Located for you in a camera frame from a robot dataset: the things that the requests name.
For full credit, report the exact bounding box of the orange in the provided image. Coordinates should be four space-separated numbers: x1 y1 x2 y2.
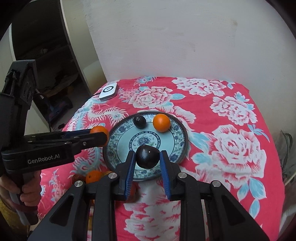
90 126 109 147
152 113 171 133
85 170 104 184

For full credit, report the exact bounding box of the dark plum fruit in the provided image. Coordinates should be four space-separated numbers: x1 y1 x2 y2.
133 114 147 129

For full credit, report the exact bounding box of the yellow-brown round fruit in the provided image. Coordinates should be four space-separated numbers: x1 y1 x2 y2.
103 171 112 176

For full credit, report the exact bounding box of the dark red apple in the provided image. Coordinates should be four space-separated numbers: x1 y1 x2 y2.
71 174 86 185

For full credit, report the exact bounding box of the person's left hand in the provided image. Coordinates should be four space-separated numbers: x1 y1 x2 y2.
1 171 42 210

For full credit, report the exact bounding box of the blue white patterned plate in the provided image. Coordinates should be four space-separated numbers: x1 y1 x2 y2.
102 110 189 182

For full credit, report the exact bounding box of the red floral tablecloth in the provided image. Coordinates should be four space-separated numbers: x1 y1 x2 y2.
38 76 285 240

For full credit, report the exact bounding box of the white square device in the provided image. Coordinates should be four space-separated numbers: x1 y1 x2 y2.
99 82 118 101

